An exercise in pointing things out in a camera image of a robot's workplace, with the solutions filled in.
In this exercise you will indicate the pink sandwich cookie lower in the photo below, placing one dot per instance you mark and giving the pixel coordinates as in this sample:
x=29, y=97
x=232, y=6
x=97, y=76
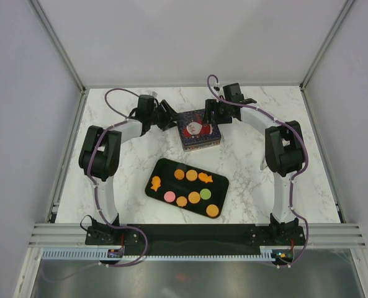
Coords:
x=169, y=196

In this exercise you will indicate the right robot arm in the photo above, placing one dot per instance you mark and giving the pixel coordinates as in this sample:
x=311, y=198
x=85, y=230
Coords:
x=285, y=153

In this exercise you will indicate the orange fish cookie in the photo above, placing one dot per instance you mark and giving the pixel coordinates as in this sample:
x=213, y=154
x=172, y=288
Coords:
x=155, y=183
x=204, y=177

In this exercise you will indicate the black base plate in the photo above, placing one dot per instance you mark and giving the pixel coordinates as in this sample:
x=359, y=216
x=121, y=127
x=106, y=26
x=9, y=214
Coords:
x=203, y=238

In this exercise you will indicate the orange fish cookie right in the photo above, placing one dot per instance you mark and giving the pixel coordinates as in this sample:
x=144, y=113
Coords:
x=204, y=177

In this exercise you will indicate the gold cookie tin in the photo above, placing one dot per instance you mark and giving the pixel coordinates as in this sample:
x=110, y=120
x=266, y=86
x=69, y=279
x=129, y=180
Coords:
x=198, y=143

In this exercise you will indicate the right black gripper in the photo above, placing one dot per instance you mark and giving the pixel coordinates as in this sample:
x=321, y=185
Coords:
x=211, y=106

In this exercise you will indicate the left aluminium frame post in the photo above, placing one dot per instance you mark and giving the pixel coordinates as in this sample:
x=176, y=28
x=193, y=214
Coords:
x=57, y=44

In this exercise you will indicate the orange dotted cookie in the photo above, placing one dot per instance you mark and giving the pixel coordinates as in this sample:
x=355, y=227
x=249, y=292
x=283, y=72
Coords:
x=212, y=211
x=194, y=197
x=191, y=175

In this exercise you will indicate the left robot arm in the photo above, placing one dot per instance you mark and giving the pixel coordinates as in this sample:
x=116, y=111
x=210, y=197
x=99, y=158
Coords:
x=99, y=159

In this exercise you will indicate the orange fish cookie left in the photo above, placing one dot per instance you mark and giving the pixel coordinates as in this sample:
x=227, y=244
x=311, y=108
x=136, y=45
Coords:
x=155, y=183

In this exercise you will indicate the orange shell cookie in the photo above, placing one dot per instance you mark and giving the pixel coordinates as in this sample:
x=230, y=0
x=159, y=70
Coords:
x=181, y=201

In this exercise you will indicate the aluminium frame post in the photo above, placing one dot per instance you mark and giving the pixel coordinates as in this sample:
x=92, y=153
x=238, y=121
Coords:
x=328, y=40
x=57, y=44

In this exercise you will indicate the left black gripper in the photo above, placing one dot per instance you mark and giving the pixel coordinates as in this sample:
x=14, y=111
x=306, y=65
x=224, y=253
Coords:
x=169, y=117

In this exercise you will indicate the orange dotted cookie lower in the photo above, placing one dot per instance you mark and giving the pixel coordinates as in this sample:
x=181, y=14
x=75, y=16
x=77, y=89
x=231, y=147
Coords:
x=212, y=211

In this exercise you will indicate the green sandwich cookie right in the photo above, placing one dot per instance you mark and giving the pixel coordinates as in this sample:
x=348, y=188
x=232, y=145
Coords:
x=205, y=194

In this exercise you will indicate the right aluminium frame post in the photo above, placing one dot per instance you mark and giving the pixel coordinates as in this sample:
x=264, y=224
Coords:
x=328, y=40

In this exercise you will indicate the orange dotted cookie middle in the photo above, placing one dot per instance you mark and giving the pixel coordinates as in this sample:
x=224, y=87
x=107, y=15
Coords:
x=194, y=197

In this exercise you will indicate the orange dotted cookie upper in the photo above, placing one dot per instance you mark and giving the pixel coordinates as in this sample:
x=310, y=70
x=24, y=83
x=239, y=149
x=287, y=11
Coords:
x=191, y=175

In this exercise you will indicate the orange chip cookie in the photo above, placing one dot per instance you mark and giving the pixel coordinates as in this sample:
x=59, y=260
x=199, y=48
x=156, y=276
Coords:
x=179, y=174

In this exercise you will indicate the gold tin lid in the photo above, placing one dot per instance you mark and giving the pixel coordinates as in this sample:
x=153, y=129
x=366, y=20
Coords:
x=192, y=125

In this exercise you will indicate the black oval tray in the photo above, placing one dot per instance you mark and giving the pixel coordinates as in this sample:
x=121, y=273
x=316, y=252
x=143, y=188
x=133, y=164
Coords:
x=165, y=169

